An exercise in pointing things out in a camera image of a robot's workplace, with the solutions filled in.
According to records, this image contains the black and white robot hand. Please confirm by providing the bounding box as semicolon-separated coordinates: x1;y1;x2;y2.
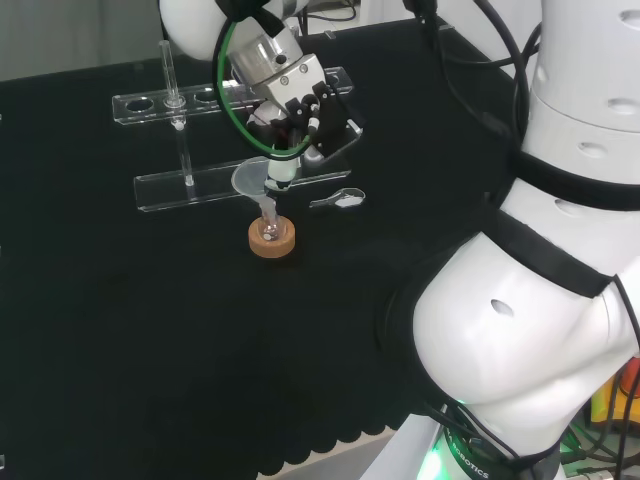
247;99;304;194

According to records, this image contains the clear plastic funnel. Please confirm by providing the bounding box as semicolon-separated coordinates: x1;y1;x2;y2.
230;156;279;222

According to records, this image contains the small glass round-bottom flask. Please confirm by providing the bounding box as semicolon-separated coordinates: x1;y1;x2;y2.
257;199;287;242

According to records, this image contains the clear weighing funnel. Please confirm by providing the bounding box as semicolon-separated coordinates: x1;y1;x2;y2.
308;187;366;210

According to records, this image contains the clear acrylic funnel stand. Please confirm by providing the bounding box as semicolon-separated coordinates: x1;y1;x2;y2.
110;39;355;214

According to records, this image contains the black bench cloth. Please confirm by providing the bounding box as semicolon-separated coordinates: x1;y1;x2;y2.
0;17;524;476

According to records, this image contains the yellow stop button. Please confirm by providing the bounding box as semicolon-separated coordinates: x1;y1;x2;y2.
589;357;640;436

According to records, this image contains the cork ring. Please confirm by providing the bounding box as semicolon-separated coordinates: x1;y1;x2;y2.
247;215;297;260

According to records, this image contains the grey wrist mount with camera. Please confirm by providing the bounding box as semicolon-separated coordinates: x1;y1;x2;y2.
249;53;364;162

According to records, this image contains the green cable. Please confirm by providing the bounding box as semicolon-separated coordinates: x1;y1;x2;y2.
212;17;314;161

